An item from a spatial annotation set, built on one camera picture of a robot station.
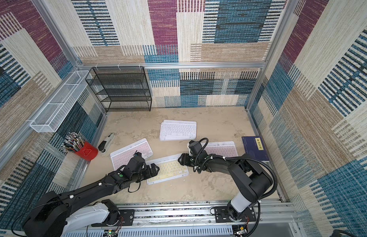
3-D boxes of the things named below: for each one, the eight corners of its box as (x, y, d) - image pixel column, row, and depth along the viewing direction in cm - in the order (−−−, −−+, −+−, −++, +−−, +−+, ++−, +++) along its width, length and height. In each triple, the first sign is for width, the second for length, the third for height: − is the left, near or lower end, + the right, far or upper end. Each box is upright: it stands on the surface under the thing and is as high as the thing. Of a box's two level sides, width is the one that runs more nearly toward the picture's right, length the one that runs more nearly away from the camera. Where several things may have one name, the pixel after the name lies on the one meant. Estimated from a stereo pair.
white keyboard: (159, 140, 104) (158, 138, 102) (161, 121, 115) (161, 119, 113) (197, 140, 104) (197, 138, 102) (196, 121, 114) (196, 119, 113)
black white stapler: (99, 152, 99) (96, 148, 95) (110, 136, 107) (107, 132, 103) (105, 153, 98) (102, 150, 94) (115, 137, 107) (112, 133, 103)
